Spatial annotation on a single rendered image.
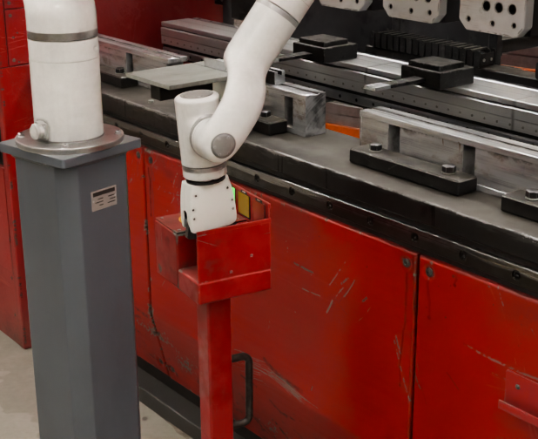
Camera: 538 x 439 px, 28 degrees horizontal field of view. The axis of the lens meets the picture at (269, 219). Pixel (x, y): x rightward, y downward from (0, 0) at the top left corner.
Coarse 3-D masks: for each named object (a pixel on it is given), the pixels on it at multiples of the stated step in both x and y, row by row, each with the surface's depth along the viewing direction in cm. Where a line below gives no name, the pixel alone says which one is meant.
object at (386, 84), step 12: (420, 60) 242; (432, 60) 242; (444, 60) 242; (456, 60) 242; (408, 72) 242; (420, 72) 239; (432, 72) 237; (444, 72) 236; (456, 72) 238; (468, 72) 241; (372, 84) 233; (384, 84) 233; (396, 84) 234; (408, 84) 236; (420, 84) 240; (432, 84) 238; (444, 84) 237; (456, 84) 239
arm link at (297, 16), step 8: (272, 0) 199; (280, 0) 198; (288, 0) 198; (296, 0) 199; (304, 0) 200; (312, 0) 201; (280, 8) 199; (288, 8) 199; (296, 8) 199; (304, 8) 201; (296, 16) 200
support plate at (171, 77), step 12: (132, 72) 249; (144, 72) 249; (156, 72) 249; (168, 72) 249; (180, 72) 249; (192, 72) 249; (204, 72) 249; (216, 72) 248; (156, 84) 240; (168, 84) 237; (180, 84) 238; (192, 84) 240
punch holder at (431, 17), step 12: (384, 0) 212; (396, 0) 209; (408, 0) 207; (420, 0) 204; (432, 0) 202; (444, 0) 201; (456, 0) 204; (396, 12) 210; (408, 12) 207; (420, 12) 205; (432, 12) 202; (444, 12) 202; (456, 12) 205
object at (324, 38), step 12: (312, 36) 273; (324, 36) 273; (300, 48) 270; (312, 48) 267; (324, 48) 264; (336, 48) 266; (348, 48) 268; (276, 60) 261; (312, 60) 268; (324, 60) 265; (336, 60) 267
